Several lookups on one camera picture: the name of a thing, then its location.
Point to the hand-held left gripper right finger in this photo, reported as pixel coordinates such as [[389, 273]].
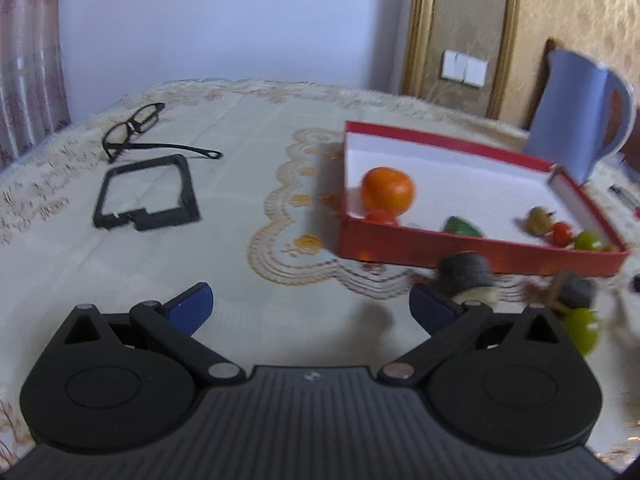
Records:
[[430, 307]]

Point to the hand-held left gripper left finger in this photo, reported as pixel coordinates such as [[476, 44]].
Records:
[[190, 307]]

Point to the dark sugarcane piece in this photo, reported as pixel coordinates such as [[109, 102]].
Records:
[[575, 290], [465, 272]]

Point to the red cardboard box tray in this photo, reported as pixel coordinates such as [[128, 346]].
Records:
[[400, 250]]

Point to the small green cucumber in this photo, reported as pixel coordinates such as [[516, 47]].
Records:
[[462, 226]]

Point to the orange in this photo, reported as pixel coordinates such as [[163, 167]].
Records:
[[387, 190]]

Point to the small red cherry tomato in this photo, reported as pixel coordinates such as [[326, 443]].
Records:
[[562, 233]]

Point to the green tomato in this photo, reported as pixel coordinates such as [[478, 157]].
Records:
[[582, 330], [587, 241]]

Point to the cream embroidered tablecloth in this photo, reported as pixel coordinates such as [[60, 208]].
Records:
[[225, 210]]

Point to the black eyeglasses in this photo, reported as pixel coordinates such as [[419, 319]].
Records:
[[170, 147]]

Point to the black clip with red ball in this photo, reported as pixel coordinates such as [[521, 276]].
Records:
[[620, 192]]

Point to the blue electric kettle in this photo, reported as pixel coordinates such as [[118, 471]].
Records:
[[565, 115]]

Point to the pink patterned curtain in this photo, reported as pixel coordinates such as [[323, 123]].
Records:
[[30, 60]]

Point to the black plastic rectangular frame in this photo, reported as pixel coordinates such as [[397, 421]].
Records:
[[165, 217]]

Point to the white wall light switch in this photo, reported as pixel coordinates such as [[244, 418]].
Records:
[[465, 66]]

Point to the gold wall moulding frame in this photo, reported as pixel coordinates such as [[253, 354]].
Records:
[[417, 35]]

